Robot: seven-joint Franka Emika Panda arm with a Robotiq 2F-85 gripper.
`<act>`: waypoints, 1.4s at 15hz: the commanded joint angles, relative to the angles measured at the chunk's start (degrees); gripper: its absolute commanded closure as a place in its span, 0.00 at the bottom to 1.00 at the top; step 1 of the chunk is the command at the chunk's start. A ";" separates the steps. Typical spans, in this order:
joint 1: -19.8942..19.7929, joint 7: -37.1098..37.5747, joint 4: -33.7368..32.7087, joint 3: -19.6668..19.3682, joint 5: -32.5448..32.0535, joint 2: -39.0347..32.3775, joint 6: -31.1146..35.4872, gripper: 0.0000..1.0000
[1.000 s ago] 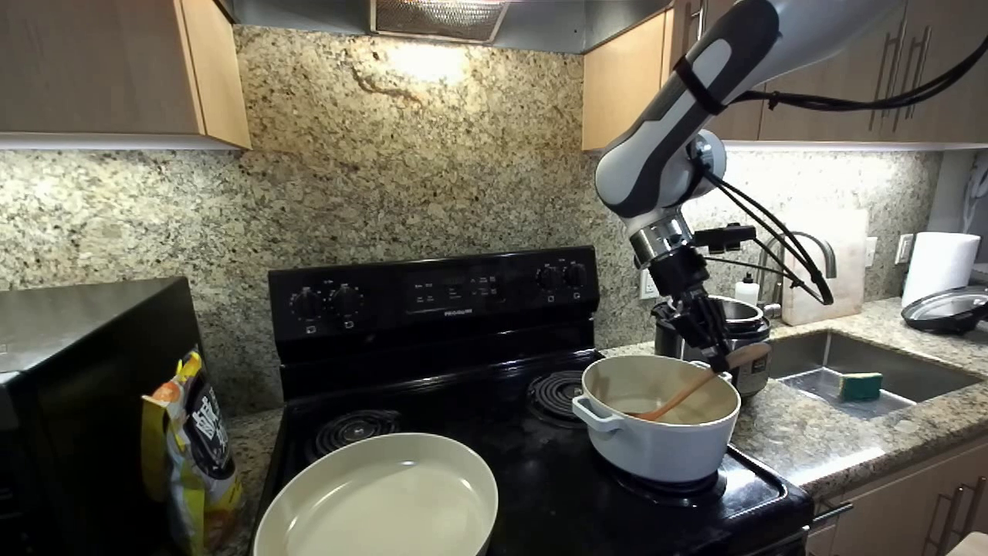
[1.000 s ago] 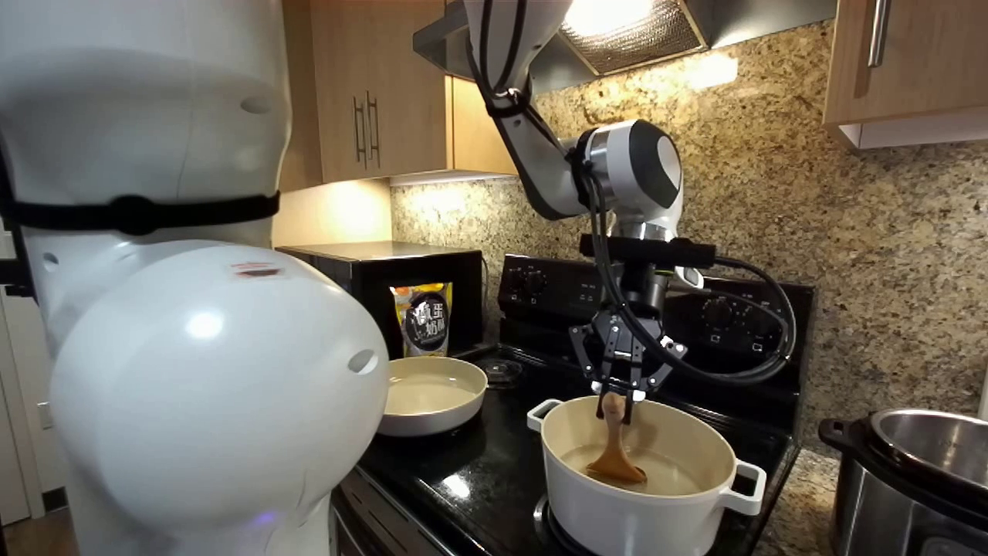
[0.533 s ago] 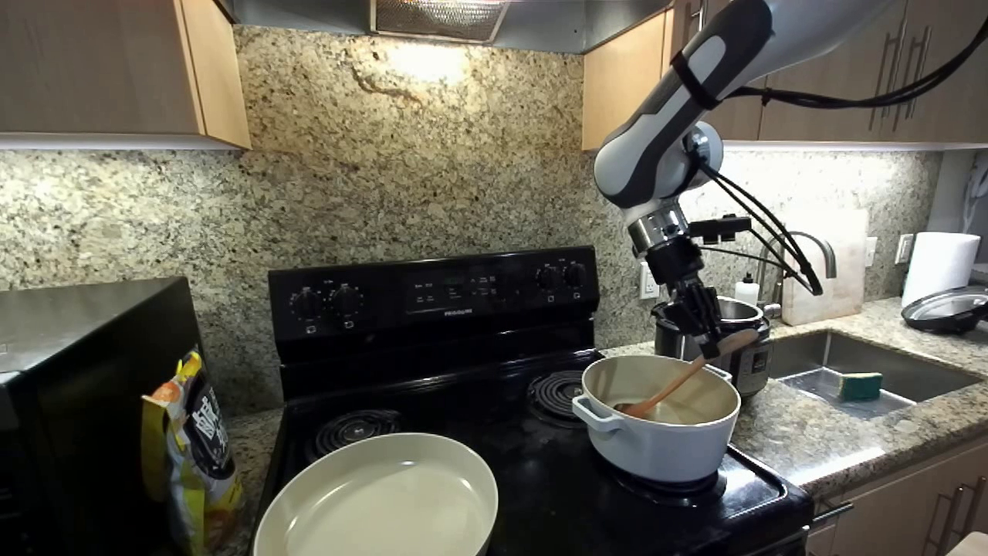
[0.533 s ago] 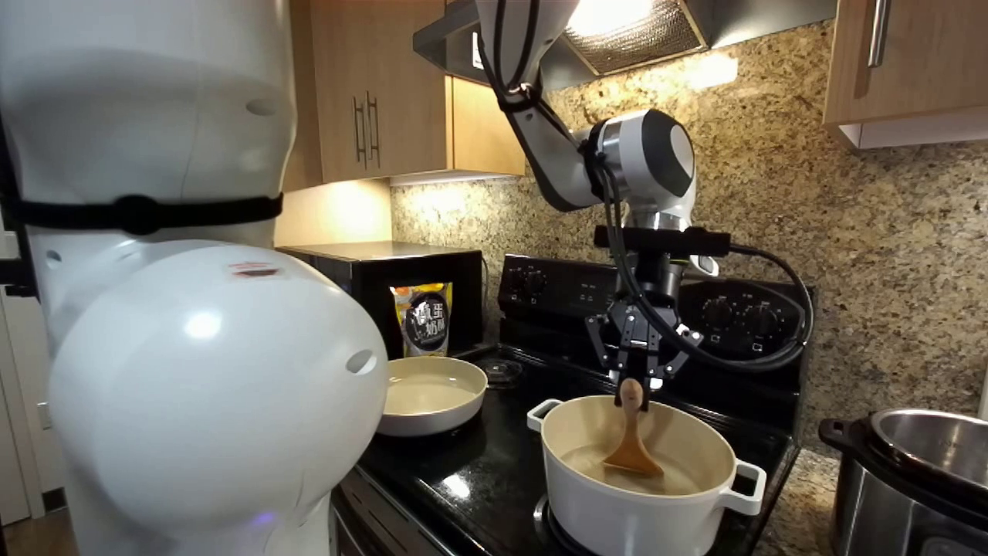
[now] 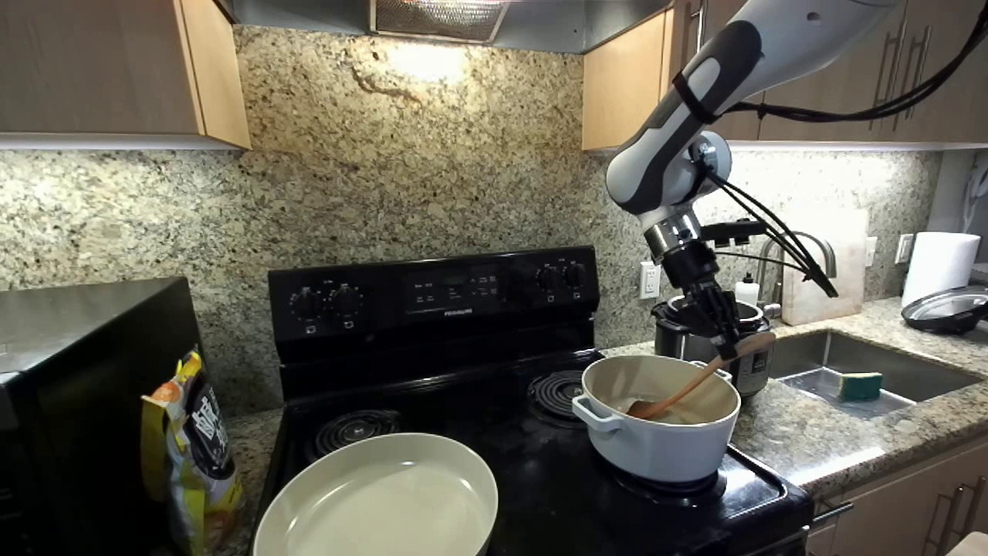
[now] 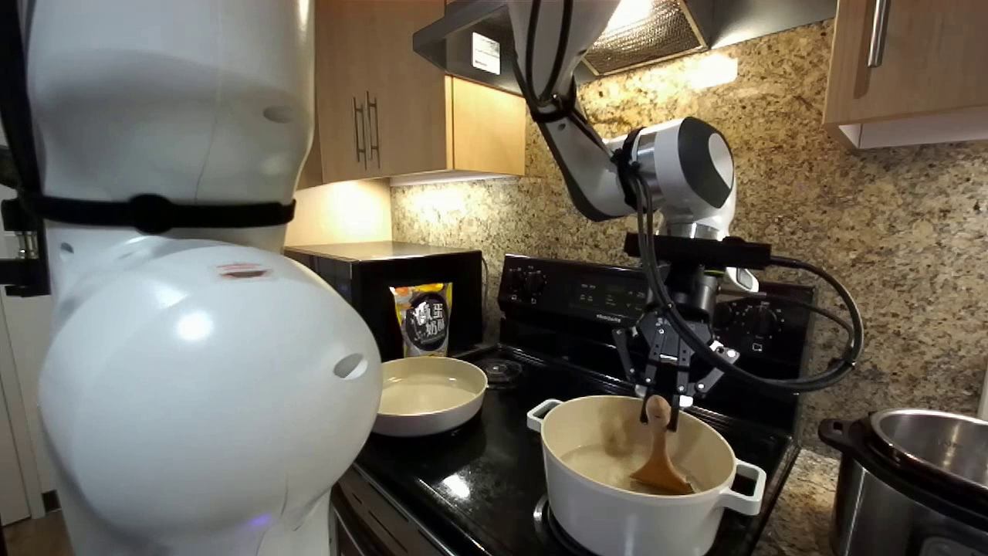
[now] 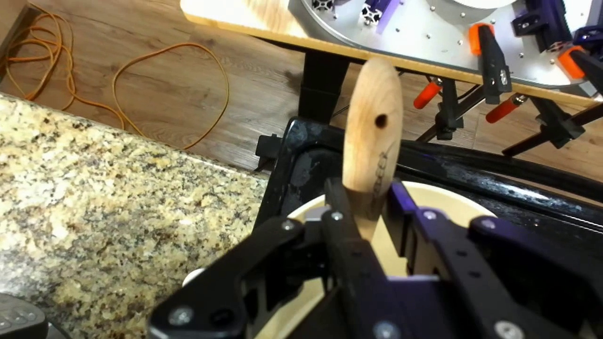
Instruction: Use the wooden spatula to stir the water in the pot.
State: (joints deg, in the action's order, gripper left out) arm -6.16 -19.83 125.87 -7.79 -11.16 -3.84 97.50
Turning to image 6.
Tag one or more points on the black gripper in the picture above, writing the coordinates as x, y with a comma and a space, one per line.
673, 334

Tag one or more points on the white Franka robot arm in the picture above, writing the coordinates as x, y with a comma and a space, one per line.
205, 390

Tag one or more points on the black electric stove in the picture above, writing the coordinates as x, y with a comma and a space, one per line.
495, 464

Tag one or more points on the silver pressure cooker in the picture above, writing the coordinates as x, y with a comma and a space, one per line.
905, 495

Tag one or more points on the yellow black snack bag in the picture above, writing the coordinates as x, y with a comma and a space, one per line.
425, 322

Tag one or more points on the black microwave oven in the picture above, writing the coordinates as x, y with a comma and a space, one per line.
350, 279

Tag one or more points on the steel range hood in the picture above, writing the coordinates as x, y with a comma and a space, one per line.
660, 31

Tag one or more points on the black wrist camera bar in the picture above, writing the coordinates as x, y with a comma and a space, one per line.
700, 251

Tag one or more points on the wooden wall cabinet above microwave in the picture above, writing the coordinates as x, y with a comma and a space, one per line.
411, 80

